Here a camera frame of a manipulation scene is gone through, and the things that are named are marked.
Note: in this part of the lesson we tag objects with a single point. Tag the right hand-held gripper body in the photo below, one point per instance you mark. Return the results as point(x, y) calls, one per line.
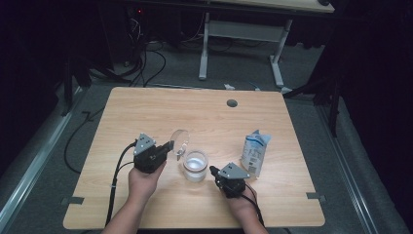
point(232, 187)

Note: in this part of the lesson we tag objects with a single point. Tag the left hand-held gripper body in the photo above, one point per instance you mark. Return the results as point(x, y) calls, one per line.
point(149, 159)

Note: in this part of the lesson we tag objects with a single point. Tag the clear plastic jar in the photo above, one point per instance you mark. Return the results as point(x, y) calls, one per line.
point(195, 174)

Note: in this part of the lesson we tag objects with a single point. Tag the person's right hand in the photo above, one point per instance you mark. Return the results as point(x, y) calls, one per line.
point(243, 204)

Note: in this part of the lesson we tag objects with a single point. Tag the person's left hand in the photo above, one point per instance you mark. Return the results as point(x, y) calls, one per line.
point(142, 183)

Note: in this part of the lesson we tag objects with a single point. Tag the white paper scrap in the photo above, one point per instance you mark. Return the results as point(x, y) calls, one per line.
point(229, 86)

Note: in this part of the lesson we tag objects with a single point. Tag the grey tape strip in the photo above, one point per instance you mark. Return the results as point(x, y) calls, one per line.
point(73, 200)
point(316, 196)

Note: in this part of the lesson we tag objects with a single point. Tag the black stand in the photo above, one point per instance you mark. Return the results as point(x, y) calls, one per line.
point(334, 110)
point(67, 91)

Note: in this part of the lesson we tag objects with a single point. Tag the metal floor rail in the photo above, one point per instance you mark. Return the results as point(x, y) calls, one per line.
point(350, 182)
point(32, 175)

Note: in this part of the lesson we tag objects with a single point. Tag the white frame desk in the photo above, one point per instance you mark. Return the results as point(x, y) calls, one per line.
point(240, 31)

